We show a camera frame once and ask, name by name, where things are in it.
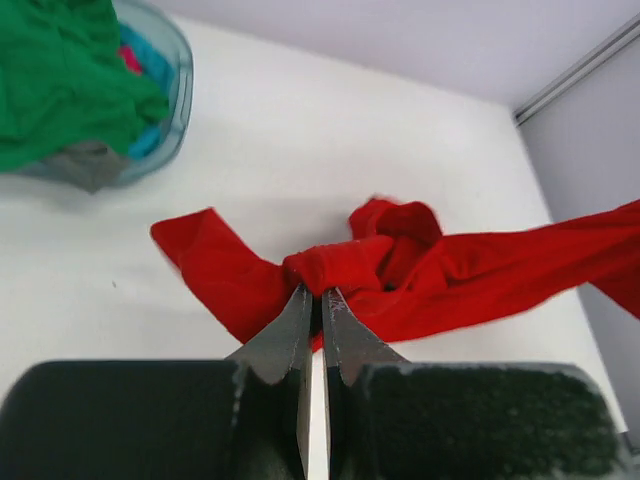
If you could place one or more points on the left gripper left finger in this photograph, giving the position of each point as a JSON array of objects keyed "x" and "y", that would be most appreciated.
[{"x": 267, "y": 398}]

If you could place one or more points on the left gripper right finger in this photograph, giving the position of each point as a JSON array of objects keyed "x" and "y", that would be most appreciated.
[{"x": 351, "y": 350}]

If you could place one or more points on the red t shirt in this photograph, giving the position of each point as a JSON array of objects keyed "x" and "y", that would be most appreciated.
[{"x": 401, "y": 275}]

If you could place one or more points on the grey t shirt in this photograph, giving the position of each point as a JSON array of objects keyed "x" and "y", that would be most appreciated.
[{"x": 88, "y": 165}]

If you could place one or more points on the teal t shirt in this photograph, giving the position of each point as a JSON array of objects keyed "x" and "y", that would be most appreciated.
[{"x": 153, "y": 87}]

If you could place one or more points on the pink garment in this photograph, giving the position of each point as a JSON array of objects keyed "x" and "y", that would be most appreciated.
[{"x": 129, "y": 58}]

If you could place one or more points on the green t shirt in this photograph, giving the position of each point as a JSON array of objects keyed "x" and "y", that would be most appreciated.
[{"x": 63, "y": 81}]

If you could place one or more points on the clear blue plastic basket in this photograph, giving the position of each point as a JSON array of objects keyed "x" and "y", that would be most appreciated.
[{"x": 168, "y": 40}]

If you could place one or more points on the right aluminium frame post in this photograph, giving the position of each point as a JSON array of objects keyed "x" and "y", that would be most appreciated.
[{"x": 613, "y": 45}]

